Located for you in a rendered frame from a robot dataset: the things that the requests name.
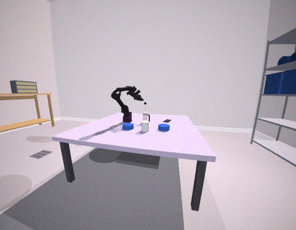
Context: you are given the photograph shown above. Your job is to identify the white cylinder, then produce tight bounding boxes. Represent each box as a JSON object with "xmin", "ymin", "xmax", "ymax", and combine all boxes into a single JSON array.
[{"xmin": 141, "ymin": 121, "xmax": 149, "ymax": 132}]

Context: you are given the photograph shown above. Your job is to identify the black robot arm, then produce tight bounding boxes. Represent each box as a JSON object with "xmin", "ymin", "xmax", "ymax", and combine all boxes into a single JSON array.
[{"xmin": 111, "ymin": 86, "xmax": 141, "ymax": 117}]

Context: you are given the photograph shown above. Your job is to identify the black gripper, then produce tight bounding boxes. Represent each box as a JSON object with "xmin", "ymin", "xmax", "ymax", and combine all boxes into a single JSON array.
[{"xmin": 131, "ymin": 92, "xmax": 144, "ymax": 101}]

